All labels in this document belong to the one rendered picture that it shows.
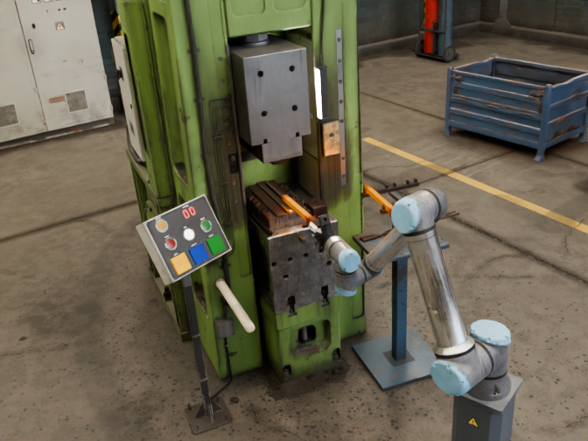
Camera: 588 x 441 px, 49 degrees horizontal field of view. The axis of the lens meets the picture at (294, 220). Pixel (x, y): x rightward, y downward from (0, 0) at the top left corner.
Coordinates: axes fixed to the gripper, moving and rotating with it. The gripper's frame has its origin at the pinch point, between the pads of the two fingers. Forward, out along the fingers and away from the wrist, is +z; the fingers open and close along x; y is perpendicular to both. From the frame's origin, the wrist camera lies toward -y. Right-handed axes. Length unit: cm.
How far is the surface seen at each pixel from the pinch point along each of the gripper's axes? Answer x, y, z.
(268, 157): -10.2, -24.1, 25.5
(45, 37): -79, -1, 547
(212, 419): -58, 102, 8
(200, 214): -47, -8, 16
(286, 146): -0.6, -27.6, 25.8
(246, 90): -17, -57, 26
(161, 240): -68, -7, 5
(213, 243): -45.4, 3.0, 8.1
